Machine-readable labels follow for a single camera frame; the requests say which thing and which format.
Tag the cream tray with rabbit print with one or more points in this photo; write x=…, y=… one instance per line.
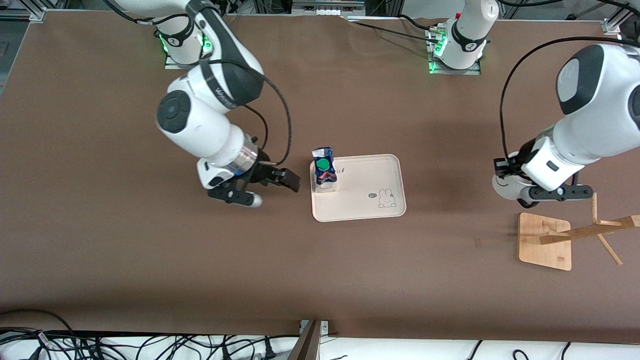
x=360, y=195

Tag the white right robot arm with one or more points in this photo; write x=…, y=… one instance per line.
x=200, y=125

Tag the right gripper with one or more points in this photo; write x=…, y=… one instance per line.
x=262, y=173

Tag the grey power strip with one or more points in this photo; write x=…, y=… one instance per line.
x=327, y=9

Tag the silver beam bracket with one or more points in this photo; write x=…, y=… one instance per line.
x=325, y=327

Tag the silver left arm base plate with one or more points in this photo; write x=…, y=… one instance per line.
x=472, y=71

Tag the wooden mug tree rack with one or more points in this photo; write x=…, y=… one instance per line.
x=542, y=245

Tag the blue milk carton green cap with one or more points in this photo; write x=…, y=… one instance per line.
x=325, y=175

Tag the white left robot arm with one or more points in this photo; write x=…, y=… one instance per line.
x=595, y=125

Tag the brown camera stand beam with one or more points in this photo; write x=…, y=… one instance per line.
x=307, y=347

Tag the aluminium frame profile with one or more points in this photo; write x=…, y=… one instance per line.
x=30, y=14
x=612, y=25

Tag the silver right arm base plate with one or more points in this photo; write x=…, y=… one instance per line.
x=172, y=65

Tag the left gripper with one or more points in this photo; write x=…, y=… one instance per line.
x=513, y=162

